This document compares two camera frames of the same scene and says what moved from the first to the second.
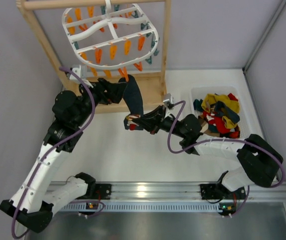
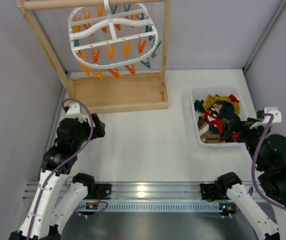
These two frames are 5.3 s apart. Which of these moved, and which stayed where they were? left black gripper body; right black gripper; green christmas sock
Moved: left black gripper body; right black gripper
Stayed: green christmas sock
